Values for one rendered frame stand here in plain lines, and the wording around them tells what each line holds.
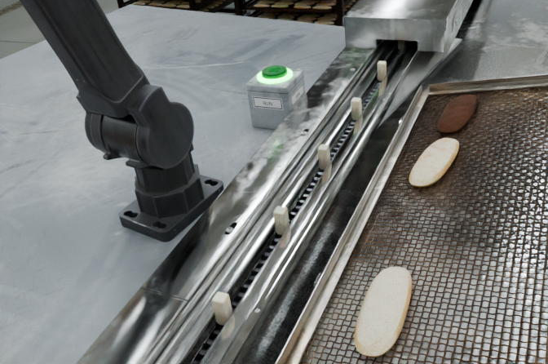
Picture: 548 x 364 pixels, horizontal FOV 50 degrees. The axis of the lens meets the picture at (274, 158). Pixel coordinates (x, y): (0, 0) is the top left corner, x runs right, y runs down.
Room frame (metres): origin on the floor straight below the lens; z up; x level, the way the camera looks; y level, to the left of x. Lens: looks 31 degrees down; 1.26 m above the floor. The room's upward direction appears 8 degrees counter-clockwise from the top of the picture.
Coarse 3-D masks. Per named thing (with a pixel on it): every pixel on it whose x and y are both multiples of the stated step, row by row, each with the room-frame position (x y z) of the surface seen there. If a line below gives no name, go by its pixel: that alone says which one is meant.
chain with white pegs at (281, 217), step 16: (400, 48) 1.02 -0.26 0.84; (384, 64) 0.89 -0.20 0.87; (368, 96) 0.84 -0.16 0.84; (352, 112) 0.77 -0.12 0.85; (320, 144) 0.66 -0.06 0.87; (336, 144) 0.70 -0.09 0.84; (320, 160) 0.65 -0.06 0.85; (304, 192) 0.60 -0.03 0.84; (288, 224) 0.53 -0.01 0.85; (272, 240) 0.51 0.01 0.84; (256, 272) 0.47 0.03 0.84; (240, 288) 0.44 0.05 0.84; (224, 304) 0.40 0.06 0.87; (224, 320) 0.40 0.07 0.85; (208, 336) 0.39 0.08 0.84
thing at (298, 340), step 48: (432, 96) 0.71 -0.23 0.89; (480, 144) 0.55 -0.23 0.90; (384, 192) 0.51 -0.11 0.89; (528, 192) 0.44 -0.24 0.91; (432, 240) 0.41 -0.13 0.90; (528, 240) 0.38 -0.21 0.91; (336, 288) 0.38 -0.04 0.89; (528, 288) 0.32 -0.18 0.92; (336, 336) 0.32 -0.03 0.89; (432, 336) 0.30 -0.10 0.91; (480, 336) 0.29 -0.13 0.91; (528, 336) 0.28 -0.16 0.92
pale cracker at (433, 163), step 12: (432, 144) 0.56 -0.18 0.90; (444, 144) 0.56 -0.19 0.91; (456, 144) 0.55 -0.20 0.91; (420, 156) 0.55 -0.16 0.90; (432, 156) 0.54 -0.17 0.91; (444, 156) 0.53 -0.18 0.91; (420, 168) 0.52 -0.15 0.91; (432, 168) 0.51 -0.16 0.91; (444, 168) 0.51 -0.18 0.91; (420, 180) 0.50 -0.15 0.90; (432, 180) 0.50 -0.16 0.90
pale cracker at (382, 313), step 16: (384, 272) 0.37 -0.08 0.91; (400, 272) 0.37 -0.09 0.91; (384, 288) 0.35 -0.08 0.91; (400, 288) 0.35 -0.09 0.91; (368, 304) 0.34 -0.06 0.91; (384, 304) 0.33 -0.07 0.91; (400, 304) 0.33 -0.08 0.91; (368, 320) 0.32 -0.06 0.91; (384, 320) 0.31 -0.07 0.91; (400, 320) 0.31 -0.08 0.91; (368, 336) 0.30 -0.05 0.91; (384, 336) 0.30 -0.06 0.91; (368, 352) 0.29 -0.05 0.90; (384, 352) 0.29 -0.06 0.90
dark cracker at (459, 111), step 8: (464, 96) 0.67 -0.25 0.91; (472, 96) 0.66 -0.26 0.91; (448, 104) 0.66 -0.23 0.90; (456, 104) 0.64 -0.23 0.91; (464, 104) 0.64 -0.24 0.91; (472, 104) 0.64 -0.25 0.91; (448, 112) 0.63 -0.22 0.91; (456, 112) 0.63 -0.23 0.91; (464, 112) 0.62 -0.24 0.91; (472, 112) 0.63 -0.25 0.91; (440, 120) 0.62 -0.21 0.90; (448, 120) 0.61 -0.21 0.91; (456, 120) 0.61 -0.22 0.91; (464, 120) 0.61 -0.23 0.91; (440, 128) 0.61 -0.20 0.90; (448, 128) 0.60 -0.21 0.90; (456, 128) 0.60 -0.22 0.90
